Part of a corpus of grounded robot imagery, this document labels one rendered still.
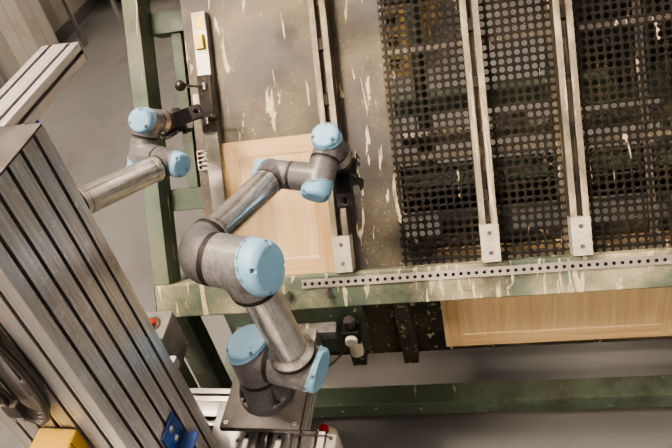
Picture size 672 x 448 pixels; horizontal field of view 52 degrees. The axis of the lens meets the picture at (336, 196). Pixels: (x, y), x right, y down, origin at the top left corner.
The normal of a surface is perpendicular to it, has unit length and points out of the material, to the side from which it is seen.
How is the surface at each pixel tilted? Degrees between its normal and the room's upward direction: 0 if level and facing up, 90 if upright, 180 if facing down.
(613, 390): 0
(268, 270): 82
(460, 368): 0
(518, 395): 0
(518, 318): 90
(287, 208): 54
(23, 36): 90
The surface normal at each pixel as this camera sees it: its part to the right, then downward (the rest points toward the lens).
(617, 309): -0.09, 0.64
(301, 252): -0.18, 0.07
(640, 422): -0.19, -0.76
